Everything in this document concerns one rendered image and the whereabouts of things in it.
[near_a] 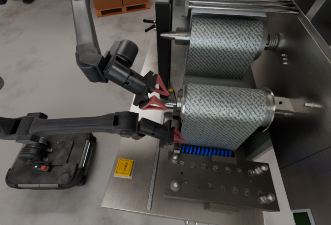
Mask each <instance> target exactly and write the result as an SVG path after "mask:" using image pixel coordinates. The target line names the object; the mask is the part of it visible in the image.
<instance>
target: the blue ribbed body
mask: <svg viewBox="0 0 331 225"><path fill-rule="evenodd" d="M181 152H182V153H188V154H191V153H192V154H196V155H198V154H200V155H204V156H206V155H207V156H211V155H217V156H224V157H234V153H232V152H231V150H229V152H228V151H227V150H225V152H224V150H223V149H222V150H221V152H220V149H217V151H216V149H215V148H214V149H213V151H212V148H210V150H208V148H206V150H204V147H202V150H201V148H200V147H198V149H197V146H195V147H194V148H193V146H191V147H190V146H189V145H188V146H187V147H186V145H183V147H181Z"/></svg>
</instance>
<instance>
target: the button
mask: <svg viewBox="0 0 331 225"><path fill-rule="evenodd" d="M133 163H134V161H133V160H127V159H119V160H118V163H117V167H116V170H115V175H119V176H126V177H130V176H131V173H132V167H133Z"/></svg>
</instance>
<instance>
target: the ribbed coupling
mask: <svg viewBox="0 0 331 225"><path fill-rule="evenodd" d="M282 43H283V34H282V33H279V32H277V33H275V34H268V37H267V42H266V45H265V48H264V50H269V51H270V52H272V53H276V52H277V51H278V50H279V49H280V48H281V46H282Z"/></svg>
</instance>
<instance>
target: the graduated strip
mask: <svg viewBox="0 0 331 225"><path fill-rule="evenodd" d="M164 113H165V111H163V110H162V116H161V122H160V124H164V122H165V116H164ZM159 142H160V140H159V139H158V141H157V146H156V152H155V159H154V165H153V171H152V177H151V184H150V190H149V196H148V202H147V208H146V210H151V211H152V205H153V198H154V191H155V184H156V177H157V170H158V163H159V156H160V150H161V149H160V148H159Z"/></svg>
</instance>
